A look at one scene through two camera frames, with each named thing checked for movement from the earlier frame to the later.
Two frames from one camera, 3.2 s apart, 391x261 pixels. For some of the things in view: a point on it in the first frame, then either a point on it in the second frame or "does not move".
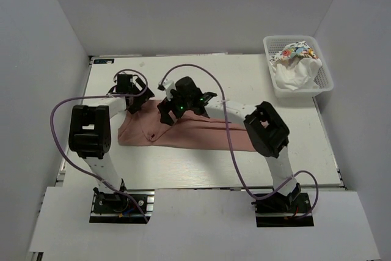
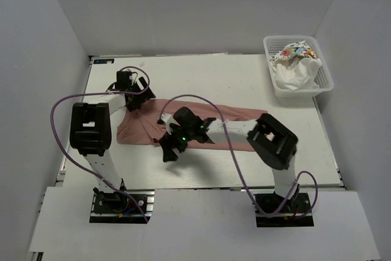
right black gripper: (168, 104) to (168, 143)
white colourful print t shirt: (297, 50) does not move
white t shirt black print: (297, 73) does not move
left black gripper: (142, 99) does not move
